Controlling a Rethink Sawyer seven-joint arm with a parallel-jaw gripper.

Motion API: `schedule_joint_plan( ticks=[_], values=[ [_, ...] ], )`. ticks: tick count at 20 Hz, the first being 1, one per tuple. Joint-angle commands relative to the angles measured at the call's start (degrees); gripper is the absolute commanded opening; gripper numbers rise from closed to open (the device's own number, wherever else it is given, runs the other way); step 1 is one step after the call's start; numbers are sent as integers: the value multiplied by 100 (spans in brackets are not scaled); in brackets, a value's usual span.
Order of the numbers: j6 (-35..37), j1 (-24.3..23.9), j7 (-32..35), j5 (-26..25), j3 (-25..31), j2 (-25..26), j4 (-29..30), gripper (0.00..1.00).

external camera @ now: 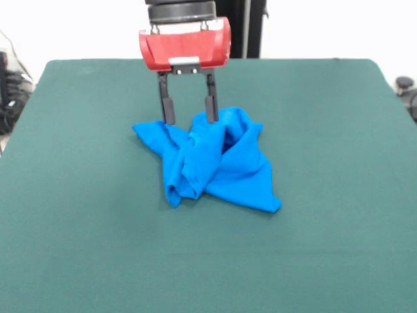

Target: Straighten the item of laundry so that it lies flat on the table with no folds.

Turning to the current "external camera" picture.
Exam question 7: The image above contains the black cable pile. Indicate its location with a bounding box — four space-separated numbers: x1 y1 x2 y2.
0 50 36 136

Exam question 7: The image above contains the grey stand foot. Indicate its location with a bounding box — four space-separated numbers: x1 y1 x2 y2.
394 76 417 124

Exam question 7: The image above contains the blue shirt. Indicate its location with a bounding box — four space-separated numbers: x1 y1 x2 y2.
132 106 283 215

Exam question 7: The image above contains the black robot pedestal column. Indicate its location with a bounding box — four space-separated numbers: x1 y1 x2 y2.
213 0 270 60

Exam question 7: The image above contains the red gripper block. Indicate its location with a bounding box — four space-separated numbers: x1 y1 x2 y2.
138 18 232 126

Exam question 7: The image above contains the dark green table cloth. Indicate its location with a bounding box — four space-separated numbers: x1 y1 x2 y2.
0 57 417 313

